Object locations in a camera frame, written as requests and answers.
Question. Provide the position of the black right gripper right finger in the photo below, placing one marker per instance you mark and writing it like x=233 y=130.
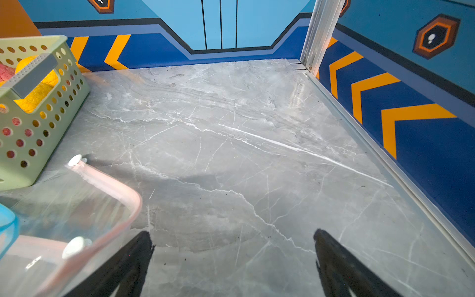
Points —
x=342 y=274

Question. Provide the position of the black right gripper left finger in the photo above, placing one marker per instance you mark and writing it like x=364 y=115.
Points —
x=123 y=275

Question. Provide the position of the clear zip-top bag blue zipper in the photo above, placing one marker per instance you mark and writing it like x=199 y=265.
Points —
x=9 y=229

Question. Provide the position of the pink-trimmed bag of bags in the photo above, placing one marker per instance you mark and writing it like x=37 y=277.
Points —
x=71 y=223

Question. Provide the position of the green perforated plastic basket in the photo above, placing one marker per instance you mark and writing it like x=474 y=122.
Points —
x=38 y=103

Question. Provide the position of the aluminium corner post right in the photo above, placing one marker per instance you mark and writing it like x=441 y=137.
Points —
x=322 y=24

